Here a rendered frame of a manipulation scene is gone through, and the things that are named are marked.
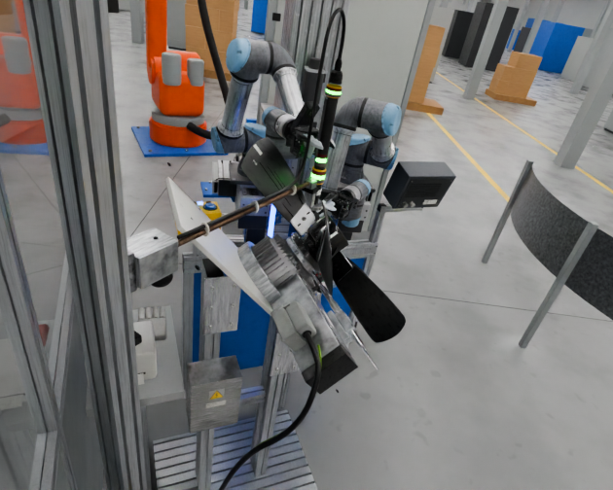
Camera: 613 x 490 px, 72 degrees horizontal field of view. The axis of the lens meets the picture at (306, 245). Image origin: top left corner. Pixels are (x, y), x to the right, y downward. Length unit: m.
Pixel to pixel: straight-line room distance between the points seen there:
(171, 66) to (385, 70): 2.42
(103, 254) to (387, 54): 2.91
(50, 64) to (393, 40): 2.93
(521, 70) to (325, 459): 12.53
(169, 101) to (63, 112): 4.44
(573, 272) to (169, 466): 2.42
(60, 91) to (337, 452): 1.93
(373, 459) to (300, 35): 1.99
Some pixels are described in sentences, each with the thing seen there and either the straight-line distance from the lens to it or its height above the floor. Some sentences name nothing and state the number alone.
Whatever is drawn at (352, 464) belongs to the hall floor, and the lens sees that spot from 2.21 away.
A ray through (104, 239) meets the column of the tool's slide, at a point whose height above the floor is 1.45.
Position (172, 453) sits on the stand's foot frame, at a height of 0.08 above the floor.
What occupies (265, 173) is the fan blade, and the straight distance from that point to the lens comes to 1.18.
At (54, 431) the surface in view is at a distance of 1.06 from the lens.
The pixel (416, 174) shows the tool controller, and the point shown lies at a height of 1.23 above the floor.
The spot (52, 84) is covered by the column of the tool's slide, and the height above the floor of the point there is 1.68.
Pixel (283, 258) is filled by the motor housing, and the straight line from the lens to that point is 1.20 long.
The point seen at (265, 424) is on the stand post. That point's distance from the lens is 1.71.
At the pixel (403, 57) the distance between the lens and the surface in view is 3.48.
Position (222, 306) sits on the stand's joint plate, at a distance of 1.21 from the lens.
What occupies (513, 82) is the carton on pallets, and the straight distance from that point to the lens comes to 13.71.
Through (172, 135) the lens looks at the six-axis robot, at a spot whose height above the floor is 0.18.
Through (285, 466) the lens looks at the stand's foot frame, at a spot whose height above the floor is 0.08.
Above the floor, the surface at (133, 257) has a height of 1.38.
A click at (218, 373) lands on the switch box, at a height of 0.84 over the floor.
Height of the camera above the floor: 1.84
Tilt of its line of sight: 31 degrees down
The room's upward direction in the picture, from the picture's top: 10 degrees clockwise
